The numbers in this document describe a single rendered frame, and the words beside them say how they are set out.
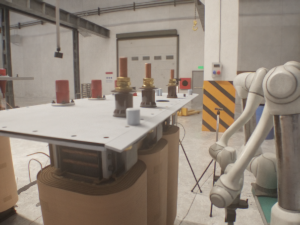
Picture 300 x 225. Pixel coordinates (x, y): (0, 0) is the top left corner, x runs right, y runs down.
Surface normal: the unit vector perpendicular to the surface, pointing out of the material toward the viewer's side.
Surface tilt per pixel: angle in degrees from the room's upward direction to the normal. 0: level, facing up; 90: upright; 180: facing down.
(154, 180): 90
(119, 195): 90
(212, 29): 90
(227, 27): 90
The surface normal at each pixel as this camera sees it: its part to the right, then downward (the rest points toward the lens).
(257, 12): -0.32, 0.15
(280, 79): -0.69, 0.04
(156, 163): 0.65, 0.12
